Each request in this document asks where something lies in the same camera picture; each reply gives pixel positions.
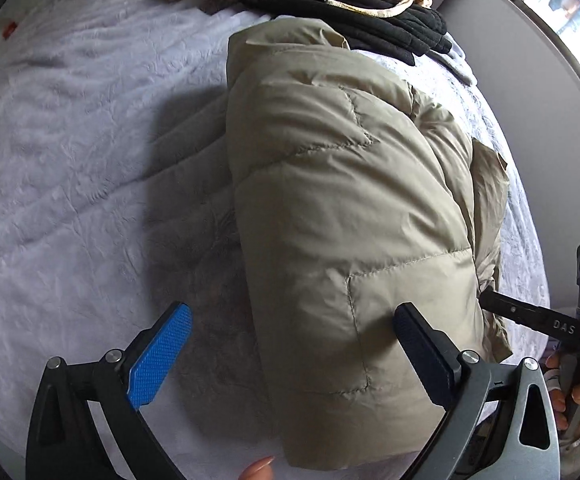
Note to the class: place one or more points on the beige puffer jacket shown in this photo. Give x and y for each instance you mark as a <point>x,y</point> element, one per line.
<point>349,200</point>

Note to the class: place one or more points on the person's left hand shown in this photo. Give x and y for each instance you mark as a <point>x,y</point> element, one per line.
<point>257,469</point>

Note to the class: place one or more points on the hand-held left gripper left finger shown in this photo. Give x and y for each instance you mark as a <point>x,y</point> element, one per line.
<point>162,355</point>

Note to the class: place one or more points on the lavender textured blanket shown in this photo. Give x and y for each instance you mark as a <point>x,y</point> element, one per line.
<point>80,160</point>

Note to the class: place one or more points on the light grey cloth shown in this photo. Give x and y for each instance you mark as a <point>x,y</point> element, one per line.
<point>462,65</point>

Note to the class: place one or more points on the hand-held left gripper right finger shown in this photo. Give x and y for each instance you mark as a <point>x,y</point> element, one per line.
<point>427,355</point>

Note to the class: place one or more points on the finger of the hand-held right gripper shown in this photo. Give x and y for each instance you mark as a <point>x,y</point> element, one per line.
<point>529,316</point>

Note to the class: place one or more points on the window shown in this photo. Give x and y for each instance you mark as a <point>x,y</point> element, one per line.
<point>554,15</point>

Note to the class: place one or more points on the small red object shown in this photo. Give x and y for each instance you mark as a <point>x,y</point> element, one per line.
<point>9,28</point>

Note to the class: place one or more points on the stack of black clothes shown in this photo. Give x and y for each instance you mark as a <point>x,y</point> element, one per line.
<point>369,15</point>

